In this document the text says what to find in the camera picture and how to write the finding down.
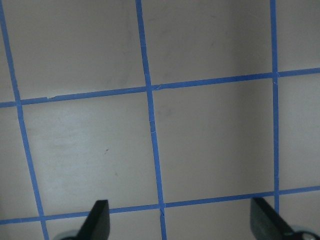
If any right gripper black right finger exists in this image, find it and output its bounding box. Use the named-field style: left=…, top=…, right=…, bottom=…
left=250, top=197, right=295, bottom=240

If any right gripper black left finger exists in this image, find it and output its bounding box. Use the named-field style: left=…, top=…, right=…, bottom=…
left=76, top=200, right=110, bottom=240

